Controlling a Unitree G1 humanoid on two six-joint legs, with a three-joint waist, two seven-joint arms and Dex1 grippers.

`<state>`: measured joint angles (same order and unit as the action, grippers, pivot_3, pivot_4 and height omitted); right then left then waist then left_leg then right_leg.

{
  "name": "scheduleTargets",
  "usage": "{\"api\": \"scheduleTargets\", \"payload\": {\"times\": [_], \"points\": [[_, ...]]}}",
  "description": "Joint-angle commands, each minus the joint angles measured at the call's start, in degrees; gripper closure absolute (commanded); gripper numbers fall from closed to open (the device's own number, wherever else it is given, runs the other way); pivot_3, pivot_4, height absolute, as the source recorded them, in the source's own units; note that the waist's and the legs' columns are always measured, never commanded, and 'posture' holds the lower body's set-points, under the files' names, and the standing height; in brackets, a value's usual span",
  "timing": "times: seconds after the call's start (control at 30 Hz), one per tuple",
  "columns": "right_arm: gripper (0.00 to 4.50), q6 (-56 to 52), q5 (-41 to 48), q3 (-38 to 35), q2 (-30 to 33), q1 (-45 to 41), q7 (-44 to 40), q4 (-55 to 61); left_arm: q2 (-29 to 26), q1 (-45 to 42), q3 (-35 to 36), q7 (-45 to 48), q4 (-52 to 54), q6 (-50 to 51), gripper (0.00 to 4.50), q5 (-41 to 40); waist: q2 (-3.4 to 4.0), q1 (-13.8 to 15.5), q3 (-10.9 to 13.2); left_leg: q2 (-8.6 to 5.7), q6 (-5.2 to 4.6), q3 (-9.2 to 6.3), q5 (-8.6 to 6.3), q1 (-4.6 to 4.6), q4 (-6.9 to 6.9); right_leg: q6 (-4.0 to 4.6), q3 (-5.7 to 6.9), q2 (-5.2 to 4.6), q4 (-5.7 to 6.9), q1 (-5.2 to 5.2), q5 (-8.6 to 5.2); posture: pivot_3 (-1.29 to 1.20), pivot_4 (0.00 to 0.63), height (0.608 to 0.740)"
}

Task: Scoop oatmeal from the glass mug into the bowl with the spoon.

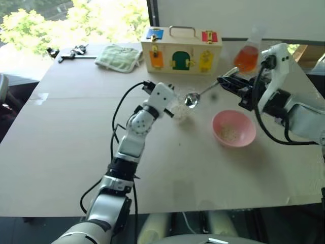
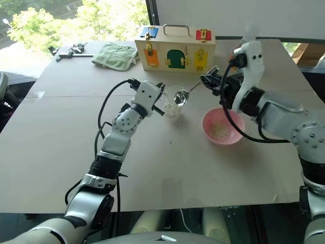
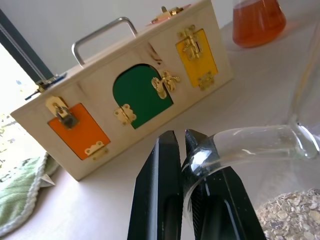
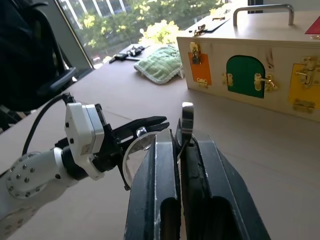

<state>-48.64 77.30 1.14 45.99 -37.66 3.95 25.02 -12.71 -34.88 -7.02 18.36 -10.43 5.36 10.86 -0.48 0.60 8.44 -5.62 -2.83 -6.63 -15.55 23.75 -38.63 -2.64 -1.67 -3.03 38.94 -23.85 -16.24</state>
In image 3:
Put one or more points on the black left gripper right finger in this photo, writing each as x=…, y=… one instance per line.
x=225, y=200

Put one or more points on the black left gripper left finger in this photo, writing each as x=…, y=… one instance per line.
x=155, y=190

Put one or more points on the glass mug with oatmeal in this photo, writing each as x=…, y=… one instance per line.
x=287, y=210

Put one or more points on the wooden lock box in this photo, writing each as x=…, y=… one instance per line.
x=140, y=100

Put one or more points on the green knitted cloth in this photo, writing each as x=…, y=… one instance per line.
x=17, y=190

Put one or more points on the glass flask with orange liquid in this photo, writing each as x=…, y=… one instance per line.
x=258, y=27

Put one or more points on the dark window frame bar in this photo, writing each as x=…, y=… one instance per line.
x=22, y=47

